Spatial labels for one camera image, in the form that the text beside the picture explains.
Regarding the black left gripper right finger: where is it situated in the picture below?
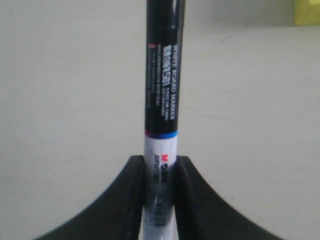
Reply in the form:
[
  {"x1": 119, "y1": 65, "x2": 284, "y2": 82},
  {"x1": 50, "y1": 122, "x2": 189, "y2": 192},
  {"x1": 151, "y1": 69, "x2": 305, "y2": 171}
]
[{"x1": 176, "y1": 155, "x2": 301, "y2": 240}]

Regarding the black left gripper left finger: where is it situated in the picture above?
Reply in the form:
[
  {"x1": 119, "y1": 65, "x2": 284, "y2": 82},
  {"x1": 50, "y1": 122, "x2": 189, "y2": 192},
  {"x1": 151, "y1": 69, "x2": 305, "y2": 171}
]
[{"x1": 39, "y1": 155, "x2": 145, "y2": 240}]

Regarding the black white whiteboard marker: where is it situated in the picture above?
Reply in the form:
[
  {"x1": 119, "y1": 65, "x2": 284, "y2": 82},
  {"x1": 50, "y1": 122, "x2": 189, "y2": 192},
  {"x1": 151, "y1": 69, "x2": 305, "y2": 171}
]
[{"x1": 143, "y1": 0, "x2": 186, "y2": 240}]

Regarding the yellow foam cube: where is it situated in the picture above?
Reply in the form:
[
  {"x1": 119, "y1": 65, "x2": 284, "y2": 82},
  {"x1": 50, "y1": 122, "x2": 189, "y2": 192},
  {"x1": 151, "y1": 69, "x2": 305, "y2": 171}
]
[{"x1": 294, "y1": 0, "x2": 320, "y2": 26}]

